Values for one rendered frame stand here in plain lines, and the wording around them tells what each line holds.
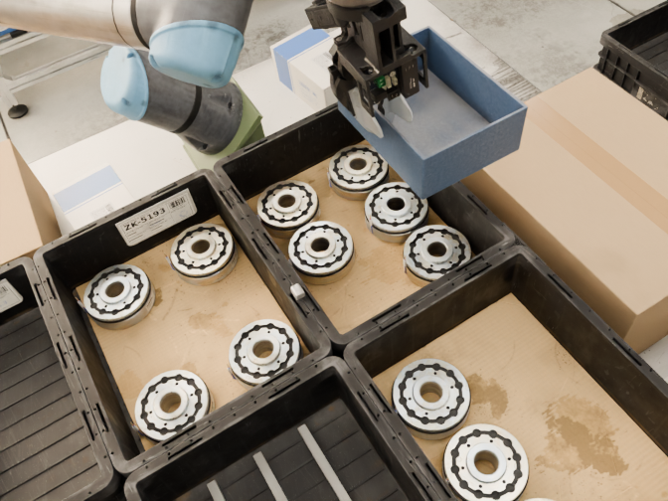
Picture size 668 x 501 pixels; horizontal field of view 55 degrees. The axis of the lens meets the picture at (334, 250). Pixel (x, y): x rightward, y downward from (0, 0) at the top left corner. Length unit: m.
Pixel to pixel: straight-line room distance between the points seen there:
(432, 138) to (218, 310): 0.42
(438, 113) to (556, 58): 1.88
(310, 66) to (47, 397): 0.84
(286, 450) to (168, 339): 0.26
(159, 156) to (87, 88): 1.51
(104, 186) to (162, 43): 0.75
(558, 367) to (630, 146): 0.38
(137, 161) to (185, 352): 0.59
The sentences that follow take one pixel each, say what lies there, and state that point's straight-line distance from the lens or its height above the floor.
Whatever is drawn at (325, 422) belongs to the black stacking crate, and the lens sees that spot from 0.90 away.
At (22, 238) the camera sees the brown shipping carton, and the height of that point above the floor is 0.86.
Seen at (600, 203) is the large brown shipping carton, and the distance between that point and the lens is 1.03.
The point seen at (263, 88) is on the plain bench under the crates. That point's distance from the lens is 1.54.
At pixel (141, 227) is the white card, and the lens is 1.07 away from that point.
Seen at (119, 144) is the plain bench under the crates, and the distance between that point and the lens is 1.52.
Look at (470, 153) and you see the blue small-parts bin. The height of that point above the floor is 1.10.
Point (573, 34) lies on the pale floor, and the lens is 2.87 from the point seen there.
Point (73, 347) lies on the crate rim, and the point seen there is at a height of 0.93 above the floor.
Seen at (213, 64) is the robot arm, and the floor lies 1.33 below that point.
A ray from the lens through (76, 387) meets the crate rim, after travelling 0.91.
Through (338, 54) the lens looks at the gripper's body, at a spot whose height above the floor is 1.25.
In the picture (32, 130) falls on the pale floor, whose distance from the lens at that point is 2.86.
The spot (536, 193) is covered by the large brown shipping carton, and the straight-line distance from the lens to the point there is 1.02.
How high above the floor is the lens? 1.67
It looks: 54 degrees down
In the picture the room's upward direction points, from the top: 10 degrees counter-clockwise
